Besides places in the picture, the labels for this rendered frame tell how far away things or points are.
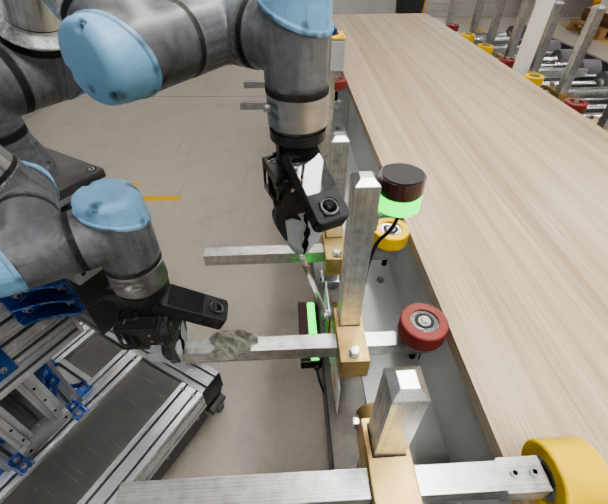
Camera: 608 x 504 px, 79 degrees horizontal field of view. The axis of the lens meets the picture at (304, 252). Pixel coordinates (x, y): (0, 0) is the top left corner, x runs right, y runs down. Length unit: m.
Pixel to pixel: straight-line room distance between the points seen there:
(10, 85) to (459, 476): 0.85
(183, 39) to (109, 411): 1.24
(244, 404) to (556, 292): 1.16
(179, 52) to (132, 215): 0.18
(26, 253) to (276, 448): 1.18
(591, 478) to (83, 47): 0.63
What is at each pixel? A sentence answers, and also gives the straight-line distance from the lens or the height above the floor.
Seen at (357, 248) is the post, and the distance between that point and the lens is 0.54.
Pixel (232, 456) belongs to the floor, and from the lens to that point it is 1.51.
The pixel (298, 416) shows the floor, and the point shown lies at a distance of 1.55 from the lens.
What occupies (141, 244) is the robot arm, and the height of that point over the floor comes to 1.11.
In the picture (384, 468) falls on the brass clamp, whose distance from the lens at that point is 0.47.
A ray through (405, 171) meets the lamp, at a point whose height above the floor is 1.17.
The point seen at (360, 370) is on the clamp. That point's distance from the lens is 0.67.
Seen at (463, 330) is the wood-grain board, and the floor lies 0.90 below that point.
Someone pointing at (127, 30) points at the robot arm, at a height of 1.34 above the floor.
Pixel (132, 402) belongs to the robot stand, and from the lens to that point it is 1.45.
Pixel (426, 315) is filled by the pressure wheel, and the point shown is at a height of 0.90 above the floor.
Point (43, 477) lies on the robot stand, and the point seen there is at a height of 0.21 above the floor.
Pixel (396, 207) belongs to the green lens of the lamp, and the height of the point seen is 1.13.
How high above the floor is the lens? 1.41
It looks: 42 degrees down
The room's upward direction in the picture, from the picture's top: straight up
